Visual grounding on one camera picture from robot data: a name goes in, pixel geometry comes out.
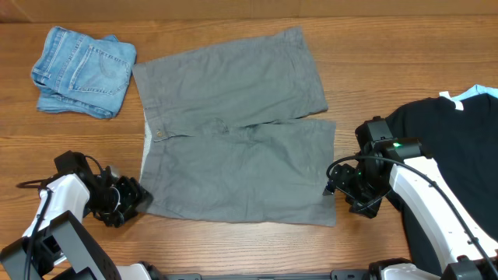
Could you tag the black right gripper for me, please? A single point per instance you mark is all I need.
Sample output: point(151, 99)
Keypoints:
point(343, 179)

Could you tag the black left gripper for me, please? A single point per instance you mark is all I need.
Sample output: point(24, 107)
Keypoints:
point(134, 194)

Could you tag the grey shorts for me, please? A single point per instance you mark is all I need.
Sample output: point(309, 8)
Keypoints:
point(231, 133)

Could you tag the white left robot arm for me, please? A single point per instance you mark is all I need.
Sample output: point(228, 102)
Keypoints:
point(57, 234)

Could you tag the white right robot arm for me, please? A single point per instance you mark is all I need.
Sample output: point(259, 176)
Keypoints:
point(402, 168)

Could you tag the black t-shirt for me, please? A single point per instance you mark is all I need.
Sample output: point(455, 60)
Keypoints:
point(464, 144)

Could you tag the folded blue denim jeans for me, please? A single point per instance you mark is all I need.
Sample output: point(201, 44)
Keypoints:
point(77, 73)

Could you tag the light blue garment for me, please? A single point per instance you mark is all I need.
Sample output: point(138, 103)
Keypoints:
point(475, 91)

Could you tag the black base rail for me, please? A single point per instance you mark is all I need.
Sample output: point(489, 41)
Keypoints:
point(347, 274)

